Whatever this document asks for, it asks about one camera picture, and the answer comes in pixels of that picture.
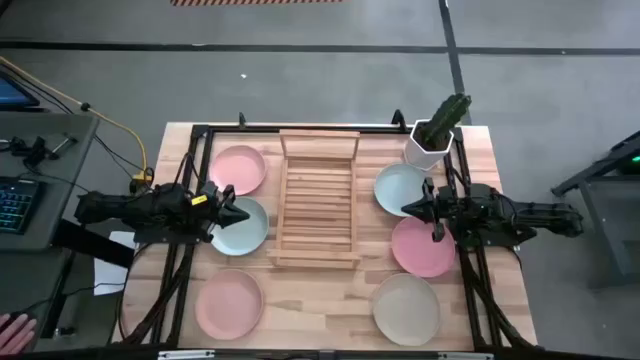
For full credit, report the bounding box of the backlit black keyboard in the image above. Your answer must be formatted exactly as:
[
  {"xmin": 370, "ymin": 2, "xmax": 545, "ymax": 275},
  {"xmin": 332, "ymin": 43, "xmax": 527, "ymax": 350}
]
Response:
[{"xmin": 0, "ymin": 177, "xmax": 42, "ymax": 235}]

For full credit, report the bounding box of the black equipment stand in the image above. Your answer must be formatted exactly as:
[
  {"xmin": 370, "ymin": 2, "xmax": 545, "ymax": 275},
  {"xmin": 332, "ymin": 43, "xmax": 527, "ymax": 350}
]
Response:
[{"xmin": 551, "ymin": 130, "xmax": 640, "ymax": 289}]

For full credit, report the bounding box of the black aluminium rig frame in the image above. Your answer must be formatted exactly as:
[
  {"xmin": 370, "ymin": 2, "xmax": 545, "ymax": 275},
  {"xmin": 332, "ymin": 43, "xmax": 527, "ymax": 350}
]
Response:
[{"xmin": 107, "ymin": 110, "xmax": 539, "ymax": 354}]

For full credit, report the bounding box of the wooden slatted shelf rack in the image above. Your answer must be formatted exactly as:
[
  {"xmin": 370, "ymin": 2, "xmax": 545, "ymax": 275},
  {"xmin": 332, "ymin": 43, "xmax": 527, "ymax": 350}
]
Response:
[{"xmin": 266, "ymin": 128, "xmax": 362, "ymax": 271}]

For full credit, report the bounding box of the green cactus plant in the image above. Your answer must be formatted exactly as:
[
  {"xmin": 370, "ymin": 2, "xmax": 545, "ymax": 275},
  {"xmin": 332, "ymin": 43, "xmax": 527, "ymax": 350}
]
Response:
[{"xmin": 418, "ymin": 92, "xmax": 473, "ymax": 151}]

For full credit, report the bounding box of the large salmon pink plate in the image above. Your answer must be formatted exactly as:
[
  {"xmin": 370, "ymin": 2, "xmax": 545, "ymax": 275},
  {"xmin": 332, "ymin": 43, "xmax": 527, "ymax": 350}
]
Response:
[{"xmin": 194, "ymin": 268, "xmax": 265, "ymax": 341}]

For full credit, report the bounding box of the computer monitor screen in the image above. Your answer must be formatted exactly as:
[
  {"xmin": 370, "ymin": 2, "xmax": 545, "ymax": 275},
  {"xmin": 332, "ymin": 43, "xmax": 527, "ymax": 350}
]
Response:
[{"xmin": 0, "ymin": 69, "xmax": 41, "ymax": 111}]

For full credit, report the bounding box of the person's hand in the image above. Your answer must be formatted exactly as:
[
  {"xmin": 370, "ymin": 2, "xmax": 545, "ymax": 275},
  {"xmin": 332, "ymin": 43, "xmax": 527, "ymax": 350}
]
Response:
[{"xmin": 0, "ymin": 312, "xmax": 39, "ymax": 356}]

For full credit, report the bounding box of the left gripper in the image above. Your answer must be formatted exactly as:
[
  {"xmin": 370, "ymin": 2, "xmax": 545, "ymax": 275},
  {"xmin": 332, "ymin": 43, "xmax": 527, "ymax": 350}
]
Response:
[{"xmin": 197, "ymin": 180, "xmax": 250, "ymax": 236}]

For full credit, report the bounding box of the black desk clamp device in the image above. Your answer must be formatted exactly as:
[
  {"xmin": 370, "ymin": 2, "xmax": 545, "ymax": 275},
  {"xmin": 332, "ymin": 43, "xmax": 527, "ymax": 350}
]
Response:
[{"xmin": 0, "ymin": 133, "xmax": 79, "ymax": 169}]

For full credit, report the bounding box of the black flat bar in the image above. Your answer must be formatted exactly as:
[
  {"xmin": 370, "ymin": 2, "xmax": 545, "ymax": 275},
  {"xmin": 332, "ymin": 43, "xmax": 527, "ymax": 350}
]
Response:
[{"xmin": 52, "ymin": 219, "xmax": 135, "ymax": 269}]

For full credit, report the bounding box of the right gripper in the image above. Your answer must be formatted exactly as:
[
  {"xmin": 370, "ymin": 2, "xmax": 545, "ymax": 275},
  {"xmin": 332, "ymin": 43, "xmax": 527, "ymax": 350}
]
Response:
[{"xmin": 401, "ymin": 178, "xmax": 454, "ymax": 226}]

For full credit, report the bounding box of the yellow cable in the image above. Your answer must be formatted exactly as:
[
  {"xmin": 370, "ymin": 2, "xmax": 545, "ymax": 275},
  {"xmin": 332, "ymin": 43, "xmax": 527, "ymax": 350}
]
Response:
[{"xmin": 0, "ymin": 55, "xmax": 154, "ymax": 182}]

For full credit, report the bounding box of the grey side desk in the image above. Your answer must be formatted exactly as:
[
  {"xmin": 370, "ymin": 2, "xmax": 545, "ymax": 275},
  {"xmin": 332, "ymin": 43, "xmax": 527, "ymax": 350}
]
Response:
[{"xmin": 0, "ymin": 112, "xmax": 100, "ymax": 251}]

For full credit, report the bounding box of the small pale pink plate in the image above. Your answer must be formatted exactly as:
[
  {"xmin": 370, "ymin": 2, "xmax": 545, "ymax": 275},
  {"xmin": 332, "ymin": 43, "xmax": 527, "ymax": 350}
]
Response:
[{"xmin": 208, "ymin": 144, "xmax": 268, "ymax": 197}]

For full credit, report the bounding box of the deep pink round plate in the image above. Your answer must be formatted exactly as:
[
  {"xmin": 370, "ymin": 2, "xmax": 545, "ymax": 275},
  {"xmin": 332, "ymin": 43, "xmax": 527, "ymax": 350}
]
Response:
[{"xmin": 391, "ymin": 215, "xmax": 457, "ymax": 279}]

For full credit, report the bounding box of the beige round plate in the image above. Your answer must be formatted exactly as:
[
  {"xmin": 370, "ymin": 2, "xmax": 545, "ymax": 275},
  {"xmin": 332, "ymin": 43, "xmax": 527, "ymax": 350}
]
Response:
[{"xmin": 371, "ymin": 272, "xmax": 442, "ymax": 347}]

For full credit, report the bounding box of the light blue round plate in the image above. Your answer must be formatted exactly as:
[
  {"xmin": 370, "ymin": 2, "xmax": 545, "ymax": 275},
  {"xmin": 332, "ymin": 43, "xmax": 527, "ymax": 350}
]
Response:
[
  {"xmin": 373, "ymin": 162, "xmax": 427, "ymax": 218},
  {"xmin": 209, "ymin": 196, "xmax": 270, "ymax": 257}
]

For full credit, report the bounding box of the white paper sheet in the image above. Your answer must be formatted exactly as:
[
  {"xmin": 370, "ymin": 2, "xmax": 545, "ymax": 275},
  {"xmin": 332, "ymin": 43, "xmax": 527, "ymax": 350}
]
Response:
[{"xmin": 93, "ymin": 230, "xmax": 137, "ymax": 296}]

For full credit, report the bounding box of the white hexagonal plant pot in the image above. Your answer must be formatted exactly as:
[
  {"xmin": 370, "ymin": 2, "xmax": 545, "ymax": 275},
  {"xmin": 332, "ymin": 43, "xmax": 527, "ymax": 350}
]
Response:
[{"xmin": 403, "ymin": 118, "xmax": 455, "ymax": 171}]

